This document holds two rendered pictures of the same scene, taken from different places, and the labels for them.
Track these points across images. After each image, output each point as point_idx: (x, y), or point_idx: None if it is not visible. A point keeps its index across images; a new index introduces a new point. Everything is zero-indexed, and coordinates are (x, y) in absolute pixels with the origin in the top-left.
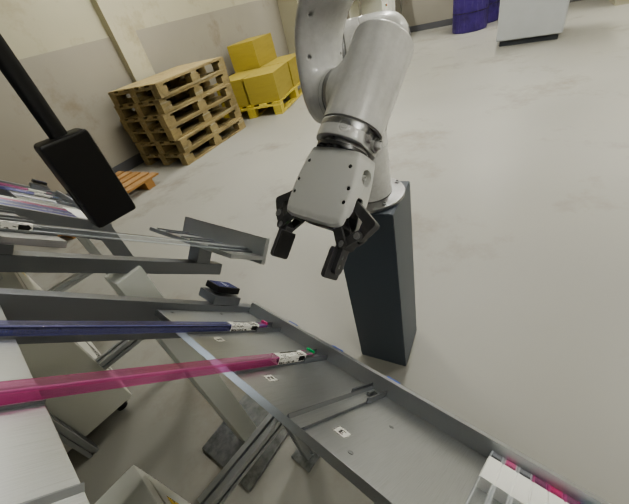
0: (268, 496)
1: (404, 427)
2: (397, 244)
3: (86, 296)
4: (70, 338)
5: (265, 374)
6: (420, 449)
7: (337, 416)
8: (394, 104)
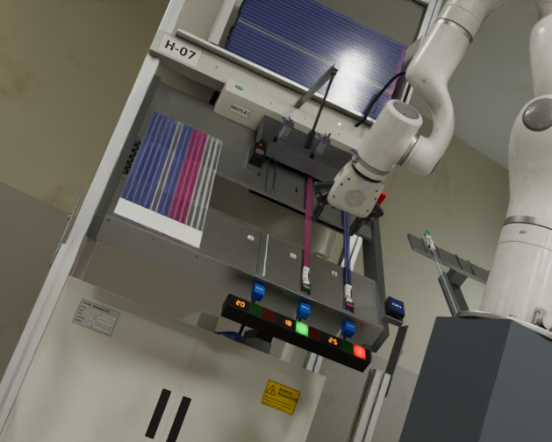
0: None
1: (234, 256)
2: (424, 376)
3: (377, 254)
4: (364, 268)
5: (296, 257)
6: (223, 245)
7: (257, 246)
8: (370, 138)
